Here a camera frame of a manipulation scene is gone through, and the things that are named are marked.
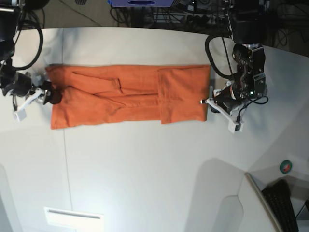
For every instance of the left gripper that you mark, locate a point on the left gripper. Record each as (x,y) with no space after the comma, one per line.
(228,101)

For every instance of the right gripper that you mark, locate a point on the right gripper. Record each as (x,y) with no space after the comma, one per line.
(21,85)

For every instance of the orange t-shirt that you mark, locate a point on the orange t-shirt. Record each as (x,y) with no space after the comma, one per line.
(118,93)

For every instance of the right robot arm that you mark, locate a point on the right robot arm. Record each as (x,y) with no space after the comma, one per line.
(16,15)

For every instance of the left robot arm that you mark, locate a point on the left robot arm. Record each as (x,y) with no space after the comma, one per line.
(246,26)

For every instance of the green tape roll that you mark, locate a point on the green tape roll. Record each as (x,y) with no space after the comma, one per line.
(286,166)

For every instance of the black keyboard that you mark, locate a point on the black keyboard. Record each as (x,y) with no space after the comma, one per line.
(278,198)

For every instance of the blue box with oval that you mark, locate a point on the blue box with oval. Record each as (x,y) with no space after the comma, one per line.
(143,3)

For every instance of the white table slot plate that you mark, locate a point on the white table slot plate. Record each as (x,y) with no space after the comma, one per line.
(81,222)

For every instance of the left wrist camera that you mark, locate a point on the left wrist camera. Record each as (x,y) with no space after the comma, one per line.
(235,126)

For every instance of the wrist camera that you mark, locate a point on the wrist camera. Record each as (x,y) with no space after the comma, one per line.
(235,126)
(19,115)

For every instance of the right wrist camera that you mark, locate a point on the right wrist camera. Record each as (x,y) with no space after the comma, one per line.
(19,115)

